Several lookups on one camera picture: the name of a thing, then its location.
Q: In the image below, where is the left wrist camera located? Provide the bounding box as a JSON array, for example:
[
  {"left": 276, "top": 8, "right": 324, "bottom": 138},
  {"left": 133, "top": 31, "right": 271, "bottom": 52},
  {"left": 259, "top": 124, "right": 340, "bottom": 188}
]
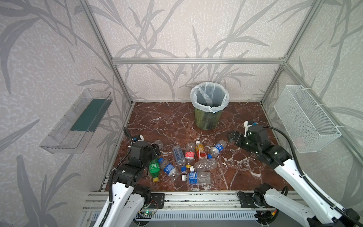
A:
[{"left": 131, "top": 135, "right": 144, "bottom": 143}]

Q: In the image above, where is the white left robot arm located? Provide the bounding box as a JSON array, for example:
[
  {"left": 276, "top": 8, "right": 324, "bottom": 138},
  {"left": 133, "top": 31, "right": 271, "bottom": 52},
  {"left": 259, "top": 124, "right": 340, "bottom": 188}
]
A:
[{"left": 94, "top": 140, "right": 160, "bottom": 227}]

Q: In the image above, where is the clear bottle red label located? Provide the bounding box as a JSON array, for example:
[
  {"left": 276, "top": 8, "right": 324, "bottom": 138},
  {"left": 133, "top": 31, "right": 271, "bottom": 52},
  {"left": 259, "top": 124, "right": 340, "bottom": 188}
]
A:
[{"left": 185, "top": 142, "right": 196, "bottom": 168}]

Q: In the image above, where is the small bottle blue label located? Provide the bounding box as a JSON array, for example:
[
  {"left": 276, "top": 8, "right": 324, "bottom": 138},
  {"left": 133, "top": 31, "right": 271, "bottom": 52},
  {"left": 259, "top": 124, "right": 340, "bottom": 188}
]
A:
[{"left": 207, "top": 140, "right": 227, "bottom": 159}]

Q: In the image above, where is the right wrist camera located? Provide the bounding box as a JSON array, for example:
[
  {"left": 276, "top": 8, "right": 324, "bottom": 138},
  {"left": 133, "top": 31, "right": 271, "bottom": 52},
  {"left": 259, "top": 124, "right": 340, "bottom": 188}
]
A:
[{"left": 244, "top": 121, "right": 258, "bottom": 137}]

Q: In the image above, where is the clear ribbed bottle blue cap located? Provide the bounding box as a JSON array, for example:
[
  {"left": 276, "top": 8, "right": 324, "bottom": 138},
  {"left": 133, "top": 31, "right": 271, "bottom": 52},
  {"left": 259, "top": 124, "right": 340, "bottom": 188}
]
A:
[{"left": 172, "top": 145, "right": 187, "bottom": 173}]

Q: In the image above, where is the white wire mesh basket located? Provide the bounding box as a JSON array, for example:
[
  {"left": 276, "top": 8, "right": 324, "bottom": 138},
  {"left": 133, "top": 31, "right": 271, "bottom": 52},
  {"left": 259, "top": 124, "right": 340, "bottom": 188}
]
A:
[{"left": 274, "top": 85, "right": 342, "bottom": 153}]

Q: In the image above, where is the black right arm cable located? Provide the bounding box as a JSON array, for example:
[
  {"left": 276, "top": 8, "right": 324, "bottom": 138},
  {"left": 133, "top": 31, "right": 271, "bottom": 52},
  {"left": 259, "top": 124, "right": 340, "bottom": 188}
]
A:
[{"left": 262, "top": 125, "right": 363, "bottom": 225}]

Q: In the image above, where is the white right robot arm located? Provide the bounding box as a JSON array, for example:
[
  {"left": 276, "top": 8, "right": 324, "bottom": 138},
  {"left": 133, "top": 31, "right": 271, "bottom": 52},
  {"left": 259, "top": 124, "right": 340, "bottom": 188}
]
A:
[{"left": 227, "top": 125, "right": 363, "bottom": 227}]

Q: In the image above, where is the clear small bottle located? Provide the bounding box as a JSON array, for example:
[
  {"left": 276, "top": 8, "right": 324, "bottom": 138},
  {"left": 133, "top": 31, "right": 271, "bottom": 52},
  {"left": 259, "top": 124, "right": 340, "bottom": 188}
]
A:
[{"left": 154, "top": 140, "right": 164, "bottom": 150}]

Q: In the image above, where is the clear bottle white cap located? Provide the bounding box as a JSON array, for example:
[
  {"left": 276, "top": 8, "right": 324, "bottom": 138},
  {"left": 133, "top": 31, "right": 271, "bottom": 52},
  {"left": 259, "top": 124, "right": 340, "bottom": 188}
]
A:
[{"left": 190, "top": 158, "right": 217, "bottom": 172}]

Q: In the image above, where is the clear acrylic wall shelf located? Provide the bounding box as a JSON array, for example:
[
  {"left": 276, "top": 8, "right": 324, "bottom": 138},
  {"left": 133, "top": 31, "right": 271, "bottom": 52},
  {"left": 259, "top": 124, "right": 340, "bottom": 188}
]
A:
[{"left": 40, "top": 88, "right": 113, "bottom": 154}]

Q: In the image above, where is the green circuit board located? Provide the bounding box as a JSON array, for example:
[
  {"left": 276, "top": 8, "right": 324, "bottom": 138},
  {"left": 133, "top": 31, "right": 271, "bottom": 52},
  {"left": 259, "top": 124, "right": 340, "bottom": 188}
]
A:
[{"left": 137, "top": 209, "right": 157, "bottom": 219}]

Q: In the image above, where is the clear bottle blue white label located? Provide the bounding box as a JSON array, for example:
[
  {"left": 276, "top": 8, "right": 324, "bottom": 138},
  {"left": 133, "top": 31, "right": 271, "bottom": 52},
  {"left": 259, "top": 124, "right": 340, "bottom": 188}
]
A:
[{"left": 181, "top": 172, "right": 211, "bottom": 185}]

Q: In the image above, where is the orange drink bottle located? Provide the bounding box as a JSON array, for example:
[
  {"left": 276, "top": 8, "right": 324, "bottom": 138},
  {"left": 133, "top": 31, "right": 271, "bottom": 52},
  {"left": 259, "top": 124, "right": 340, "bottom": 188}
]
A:
[{"left": 195, "top": 141, "right": 208, "bottom": 161}]

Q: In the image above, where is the green plastic bottle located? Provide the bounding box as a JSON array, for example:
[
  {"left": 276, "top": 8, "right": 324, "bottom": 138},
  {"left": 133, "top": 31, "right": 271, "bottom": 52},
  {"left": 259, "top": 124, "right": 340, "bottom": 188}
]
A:
[{"left": 148, "top": 159, "right": 160, "bottom": 183}]

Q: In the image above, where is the white plastic bin liner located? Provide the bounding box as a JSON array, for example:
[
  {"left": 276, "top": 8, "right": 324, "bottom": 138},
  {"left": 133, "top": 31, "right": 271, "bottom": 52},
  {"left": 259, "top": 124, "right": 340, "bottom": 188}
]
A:
[{"left": 190, "top": 82, "right": 230, "bottom": 113}]

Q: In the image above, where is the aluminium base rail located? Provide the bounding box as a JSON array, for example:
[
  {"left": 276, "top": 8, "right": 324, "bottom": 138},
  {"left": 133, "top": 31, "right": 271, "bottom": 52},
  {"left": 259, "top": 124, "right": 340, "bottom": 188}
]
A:
[{"left": 80, "top": 190, "right": 301, "bottom": 220}]

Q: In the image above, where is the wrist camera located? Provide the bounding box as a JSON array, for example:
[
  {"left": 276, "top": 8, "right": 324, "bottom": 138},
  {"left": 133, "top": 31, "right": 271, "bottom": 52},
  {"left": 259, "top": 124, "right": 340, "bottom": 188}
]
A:
[
  {"left": 131, "top": 135, "right": 144, "bottom": 143},
  {"left": 244, "top": 121, "right": 258, "bottom": 137}
]

